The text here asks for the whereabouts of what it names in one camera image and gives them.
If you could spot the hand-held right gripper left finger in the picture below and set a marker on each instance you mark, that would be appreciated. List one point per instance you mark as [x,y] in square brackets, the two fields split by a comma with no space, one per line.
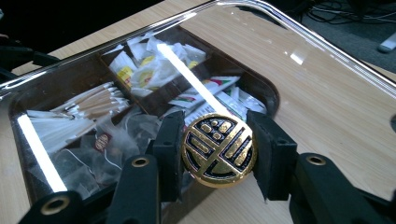
[169,155]

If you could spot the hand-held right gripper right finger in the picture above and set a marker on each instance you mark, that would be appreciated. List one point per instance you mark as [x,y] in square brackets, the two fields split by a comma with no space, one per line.
[274,161]

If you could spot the dark brown compartment box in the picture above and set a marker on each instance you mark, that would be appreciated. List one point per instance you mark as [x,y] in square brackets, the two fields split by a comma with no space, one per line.
[155,107]

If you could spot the pile of red-label white packets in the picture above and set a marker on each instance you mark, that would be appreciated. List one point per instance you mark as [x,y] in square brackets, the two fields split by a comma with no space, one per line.
[193,99]

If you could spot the pile of clear tea bags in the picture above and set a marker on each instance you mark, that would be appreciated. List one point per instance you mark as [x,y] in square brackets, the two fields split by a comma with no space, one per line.
[102,144]

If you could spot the pile of yellow-label white packets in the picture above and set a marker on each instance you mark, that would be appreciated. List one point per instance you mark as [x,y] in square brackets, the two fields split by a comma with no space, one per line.
[146,74]

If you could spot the pile of brown-white stick sachets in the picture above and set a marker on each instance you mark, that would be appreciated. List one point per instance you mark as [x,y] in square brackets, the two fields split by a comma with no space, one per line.
[93,102]

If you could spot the white metal stand frame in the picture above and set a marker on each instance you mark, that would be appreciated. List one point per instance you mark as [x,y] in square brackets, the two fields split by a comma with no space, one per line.
[388,45]

